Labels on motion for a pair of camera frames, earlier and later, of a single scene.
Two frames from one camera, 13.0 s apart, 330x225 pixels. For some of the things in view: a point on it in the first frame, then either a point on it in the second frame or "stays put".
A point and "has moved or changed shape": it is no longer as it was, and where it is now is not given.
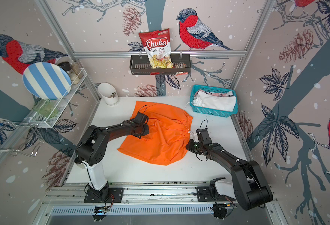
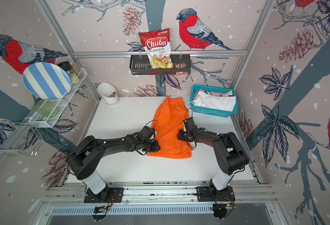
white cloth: x=224 y=103 stays put
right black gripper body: x=195 y=146 -> x=183 y=136
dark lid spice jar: x=67 y=66 stays put
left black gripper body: x=144 y=130 -> x=150 y=147
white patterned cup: x=108 y=93 stays put
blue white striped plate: x=46 y=81 stays put
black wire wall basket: x=139 y=65 stays put
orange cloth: x=169 y=130 has moved or changed shape
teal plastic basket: x=213 y=101 stays put
